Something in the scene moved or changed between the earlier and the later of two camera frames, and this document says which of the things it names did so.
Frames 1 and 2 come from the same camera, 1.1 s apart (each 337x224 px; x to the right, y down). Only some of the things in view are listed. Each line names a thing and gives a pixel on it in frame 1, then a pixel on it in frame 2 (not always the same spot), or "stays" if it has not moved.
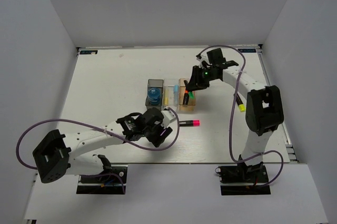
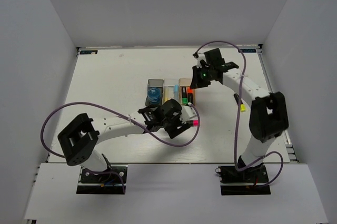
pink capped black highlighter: x=190 y=123 stays
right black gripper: x=196 y=82 stays
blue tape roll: x=154 y=95 stays
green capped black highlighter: x=191 y=94 -> x=184 y=94
